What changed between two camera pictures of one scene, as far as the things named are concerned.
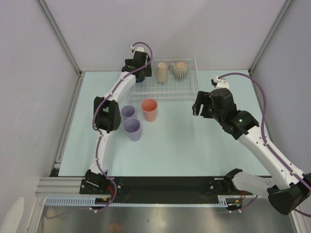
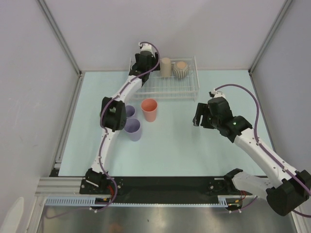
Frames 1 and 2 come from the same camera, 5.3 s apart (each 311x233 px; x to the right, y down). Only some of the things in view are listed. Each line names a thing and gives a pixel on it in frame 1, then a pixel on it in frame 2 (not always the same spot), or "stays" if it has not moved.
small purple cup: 127,111 stays
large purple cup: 132,126 stays
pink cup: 149,107 stays
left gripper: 146,72 to 155,65
